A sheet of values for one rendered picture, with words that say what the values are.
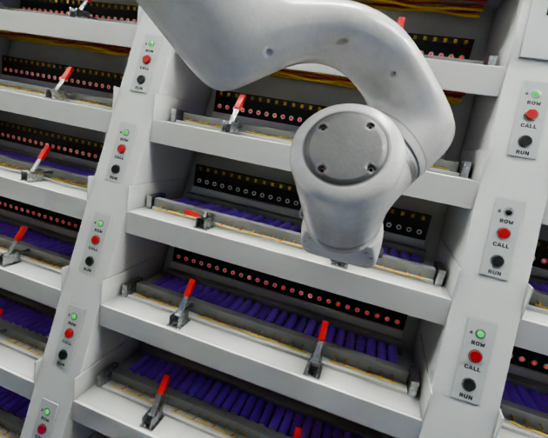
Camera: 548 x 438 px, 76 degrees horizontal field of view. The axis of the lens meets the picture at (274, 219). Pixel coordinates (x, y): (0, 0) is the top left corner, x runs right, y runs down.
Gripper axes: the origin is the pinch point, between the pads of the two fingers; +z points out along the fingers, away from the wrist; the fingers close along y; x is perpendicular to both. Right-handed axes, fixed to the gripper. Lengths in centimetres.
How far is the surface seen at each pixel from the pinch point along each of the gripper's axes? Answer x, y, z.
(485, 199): 14.2, 19.3, 1.6
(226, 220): 2.4, -23.5, 9.4
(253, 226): 2.6, -17.8, 9.3
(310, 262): -2.0, -4.7, 5.5
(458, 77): 33.1, 11.4, -2.1
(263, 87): 39, -29, 16
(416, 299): -3.1, 13.0, 6.1
